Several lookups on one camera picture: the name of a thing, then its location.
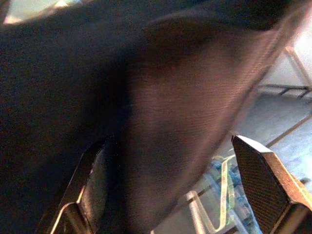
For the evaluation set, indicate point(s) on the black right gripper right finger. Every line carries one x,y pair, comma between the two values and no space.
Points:
265,185

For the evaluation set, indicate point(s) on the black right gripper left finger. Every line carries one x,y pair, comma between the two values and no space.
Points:
85,195

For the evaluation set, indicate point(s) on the navy polo shirt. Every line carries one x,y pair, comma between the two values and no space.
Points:
122,85

